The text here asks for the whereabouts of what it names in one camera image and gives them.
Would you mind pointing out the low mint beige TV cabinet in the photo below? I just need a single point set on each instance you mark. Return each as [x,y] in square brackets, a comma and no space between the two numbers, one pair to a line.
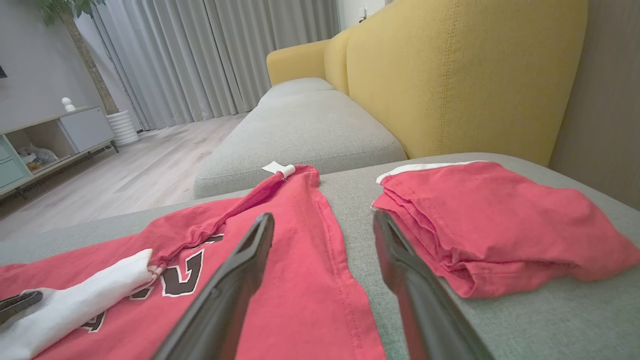
[60,140]

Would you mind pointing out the grey sofa seat cushion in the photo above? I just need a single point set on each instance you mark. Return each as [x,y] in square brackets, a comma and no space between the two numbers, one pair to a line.
[295,87]
[300,135]

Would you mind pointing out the indoor tree with green leaves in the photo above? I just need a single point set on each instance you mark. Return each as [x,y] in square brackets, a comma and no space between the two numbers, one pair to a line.
[85,55]

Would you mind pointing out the small white figurine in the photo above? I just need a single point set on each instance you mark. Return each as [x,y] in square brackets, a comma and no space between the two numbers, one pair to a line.
[67,104]

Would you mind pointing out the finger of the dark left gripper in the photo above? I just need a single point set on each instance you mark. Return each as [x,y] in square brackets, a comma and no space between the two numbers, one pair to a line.
[17,305]

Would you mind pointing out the white ribbed plant pot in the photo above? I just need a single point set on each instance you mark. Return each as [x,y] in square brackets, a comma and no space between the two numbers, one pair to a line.
[123,128]

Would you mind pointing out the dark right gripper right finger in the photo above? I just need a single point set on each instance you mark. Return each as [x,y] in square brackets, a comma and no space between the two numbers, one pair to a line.
[425,310]

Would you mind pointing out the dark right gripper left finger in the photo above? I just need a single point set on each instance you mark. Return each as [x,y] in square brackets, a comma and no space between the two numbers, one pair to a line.
[220,310]

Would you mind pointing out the red shorts with white stripe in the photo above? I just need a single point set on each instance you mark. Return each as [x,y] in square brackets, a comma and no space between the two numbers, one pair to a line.
[500,225]

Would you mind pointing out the red jersey with white sleeves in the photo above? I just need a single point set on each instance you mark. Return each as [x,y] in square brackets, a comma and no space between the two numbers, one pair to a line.
[300,260]

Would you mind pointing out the yellow sofa backrest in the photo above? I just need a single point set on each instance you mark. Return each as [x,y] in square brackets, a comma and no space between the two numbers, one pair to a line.
[465,75]
[336,60]

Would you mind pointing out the yellow and grey sofa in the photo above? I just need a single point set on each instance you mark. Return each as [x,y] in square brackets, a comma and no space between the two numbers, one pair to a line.
[550,320]

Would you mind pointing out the grey pleated curtain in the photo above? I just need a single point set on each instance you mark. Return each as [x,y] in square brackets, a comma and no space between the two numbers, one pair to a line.
[280,45]
[165,65]

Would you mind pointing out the clutter of toys in cabinet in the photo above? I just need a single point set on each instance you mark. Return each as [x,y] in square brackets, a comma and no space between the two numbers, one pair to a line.
[36,156]

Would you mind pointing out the yellow sofa armrest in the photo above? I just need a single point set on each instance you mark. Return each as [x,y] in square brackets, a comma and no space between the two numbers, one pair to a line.
[297,60]

